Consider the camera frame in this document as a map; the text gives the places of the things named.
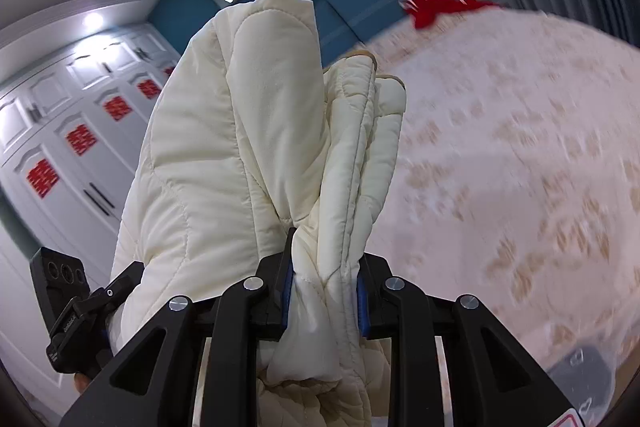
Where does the cream quilted jacket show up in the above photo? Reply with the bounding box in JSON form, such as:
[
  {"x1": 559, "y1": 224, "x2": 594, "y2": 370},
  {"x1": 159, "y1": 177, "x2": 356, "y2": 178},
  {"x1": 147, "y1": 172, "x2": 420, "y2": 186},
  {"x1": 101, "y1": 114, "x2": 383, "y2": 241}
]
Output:
[{"x1": 108, "y1": 0, "x2": 406, "y2": 426}]

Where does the person's left hand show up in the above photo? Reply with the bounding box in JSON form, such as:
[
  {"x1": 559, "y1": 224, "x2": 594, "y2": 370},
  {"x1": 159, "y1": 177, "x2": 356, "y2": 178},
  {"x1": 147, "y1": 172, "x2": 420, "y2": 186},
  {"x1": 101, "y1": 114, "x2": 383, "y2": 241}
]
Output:
[{"x1": 74, "y1": 373, "x2": 92, "y2": 395}]

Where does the grey heart-pattern bed skirt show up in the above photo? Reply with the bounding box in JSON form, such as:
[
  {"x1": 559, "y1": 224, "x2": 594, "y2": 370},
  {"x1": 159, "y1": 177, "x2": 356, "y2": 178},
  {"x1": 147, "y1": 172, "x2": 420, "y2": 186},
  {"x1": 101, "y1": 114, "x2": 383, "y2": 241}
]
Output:
[{"x1": 546, "y1": 335, "x2": 628, "y2": 426}]

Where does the white wardrobe with red decals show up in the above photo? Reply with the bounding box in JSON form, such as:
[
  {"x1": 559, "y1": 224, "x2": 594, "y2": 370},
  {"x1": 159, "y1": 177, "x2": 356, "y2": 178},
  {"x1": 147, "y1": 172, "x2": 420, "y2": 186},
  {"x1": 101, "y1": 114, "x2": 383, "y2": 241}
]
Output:
[{"x1": 0, "y1": 24, "x2": 181, "y2": 408}]

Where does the pink butterfly bed quilt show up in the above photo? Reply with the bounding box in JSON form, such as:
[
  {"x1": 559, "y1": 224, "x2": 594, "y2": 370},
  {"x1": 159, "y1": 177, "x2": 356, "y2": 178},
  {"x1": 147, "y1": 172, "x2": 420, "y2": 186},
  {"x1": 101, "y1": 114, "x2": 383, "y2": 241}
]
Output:
[{"x1": 367, "y1": 9, "x2": 639, "y2": 365}]

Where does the red garment on bed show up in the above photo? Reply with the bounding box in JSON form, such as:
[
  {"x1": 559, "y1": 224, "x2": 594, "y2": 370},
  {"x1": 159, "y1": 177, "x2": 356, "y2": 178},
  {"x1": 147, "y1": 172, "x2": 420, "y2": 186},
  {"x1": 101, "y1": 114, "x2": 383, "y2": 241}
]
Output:
[{"x1": 399, "y1": 0, "x2": 498, "y2": 30}]

